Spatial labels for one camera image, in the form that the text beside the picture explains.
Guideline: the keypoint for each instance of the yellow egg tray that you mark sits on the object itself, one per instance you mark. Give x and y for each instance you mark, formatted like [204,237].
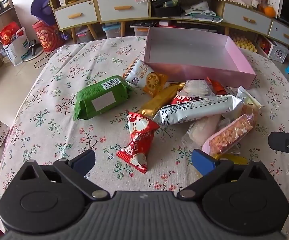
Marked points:
[243,42]

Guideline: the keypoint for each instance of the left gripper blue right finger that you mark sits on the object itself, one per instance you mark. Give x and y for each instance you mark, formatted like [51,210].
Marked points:
[203,162]

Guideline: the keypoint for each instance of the red candy bag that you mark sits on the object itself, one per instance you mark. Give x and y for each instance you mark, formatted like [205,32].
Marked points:
[142,130]

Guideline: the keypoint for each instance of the pink nougat pack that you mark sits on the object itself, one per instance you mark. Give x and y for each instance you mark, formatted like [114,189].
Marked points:
[227,137]

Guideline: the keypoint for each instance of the orange fruits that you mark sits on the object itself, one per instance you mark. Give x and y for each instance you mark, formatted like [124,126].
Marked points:
[265,2]

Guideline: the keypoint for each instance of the clear white cake packet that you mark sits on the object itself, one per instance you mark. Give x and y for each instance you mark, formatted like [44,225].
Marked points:
[197,89]

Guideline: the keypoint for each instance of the clear rice cracker pack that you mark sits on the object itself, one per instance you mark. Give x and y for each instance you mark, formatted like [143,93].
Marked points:
[200,131]

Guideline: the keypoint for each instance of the black storage tray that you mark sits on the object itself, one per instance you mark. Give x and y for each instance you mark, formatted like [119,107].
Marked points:
[166,8]

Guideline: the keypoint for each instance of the green snack pack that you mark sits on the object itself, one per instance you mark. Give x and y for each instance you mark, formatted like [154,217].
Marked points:
[101,97]

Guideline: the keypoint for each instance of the wooden tv cabinet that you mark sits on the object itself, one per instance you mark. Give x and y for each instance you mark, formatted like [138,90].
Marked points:
[231,14]

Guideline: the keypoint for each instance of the white decorative box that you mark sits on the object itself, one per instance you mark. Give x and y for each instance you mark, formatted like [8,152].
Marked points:
[272,49]

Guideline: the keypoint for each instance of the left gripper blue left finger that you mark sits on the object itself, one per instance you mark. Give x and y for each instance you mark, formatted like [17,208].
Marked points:
[83,163]

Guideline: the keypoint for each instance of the red lantern bag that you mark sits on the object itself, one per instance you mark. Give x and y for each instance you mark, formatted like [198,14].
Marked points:
[49,36]

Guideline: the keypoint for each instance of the floral tablecloth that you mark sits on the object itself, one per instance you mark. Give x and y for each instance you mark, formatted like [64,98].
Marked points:
[44,128]

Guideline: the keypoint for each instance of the silver oreo pack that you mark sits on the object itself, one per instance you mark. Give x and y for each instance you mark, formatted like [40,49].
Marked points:
[196,109]

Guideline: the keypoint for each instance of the gold snack bar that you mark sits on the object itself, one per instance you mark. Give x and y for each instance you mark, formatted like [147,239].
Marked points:
[161,99]

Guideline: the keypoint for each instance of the lotus root chip packet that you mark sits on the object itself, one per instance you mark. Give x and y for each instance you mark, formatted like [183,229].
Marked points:
[143,76]

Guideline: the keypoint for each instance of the white shopping bag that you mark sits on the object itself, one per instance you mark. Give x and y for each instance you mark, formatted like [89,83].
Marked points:
[15,43]

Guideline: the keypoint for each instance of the yellow snack packet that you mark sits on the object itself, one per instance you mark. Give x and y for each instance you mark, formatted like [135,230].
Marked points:
[235,159]

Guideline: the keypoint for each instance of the pale green biscuit packet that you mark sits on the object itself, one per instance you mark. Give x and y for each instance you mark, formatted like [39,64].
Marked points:
[247,98]

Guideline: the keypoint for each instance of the pink cardboard box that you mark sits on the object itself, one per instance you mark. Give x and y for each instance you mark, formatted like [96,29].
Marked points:
[188,54]

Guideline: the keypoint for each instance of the orange white snack packet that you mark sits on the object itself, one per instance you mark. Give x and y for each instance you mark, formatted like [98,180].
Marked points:
[217,87]

